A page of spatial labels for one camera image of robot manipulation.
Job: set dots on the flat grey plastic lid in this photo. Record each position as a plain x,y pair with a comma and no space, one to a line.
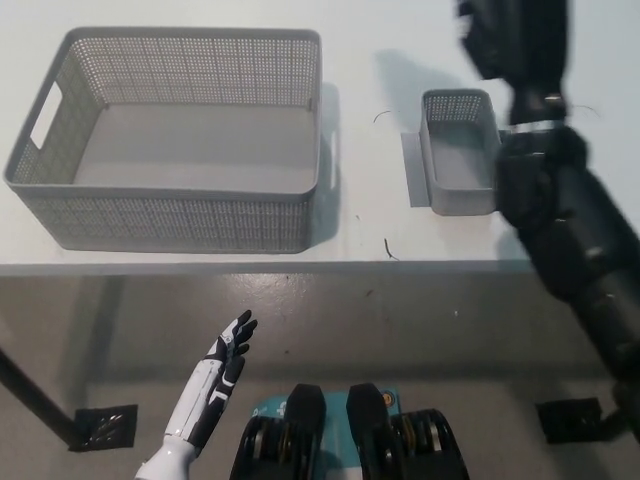
417,170

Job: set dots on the small grey perforated basket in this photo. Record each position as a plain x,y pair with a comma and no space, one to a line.
457,150

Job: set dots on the black table foot plate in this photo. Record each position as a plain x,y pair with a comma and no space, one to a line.
102,425
572,417

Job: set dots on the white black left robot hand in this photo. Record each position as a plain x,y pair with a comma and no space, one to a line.
215,385

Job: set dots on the large grey perforated basket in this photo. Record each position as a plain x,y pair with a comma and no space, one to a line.
195,145

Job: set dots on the short black twig scrap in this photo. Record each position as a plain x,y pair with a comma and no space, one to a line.
391,250

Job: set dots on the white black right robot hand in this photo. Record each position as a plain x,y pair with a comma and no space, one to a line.
540,102

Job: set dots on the black table leg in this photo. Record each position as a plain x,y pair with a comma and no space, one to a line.
32,395

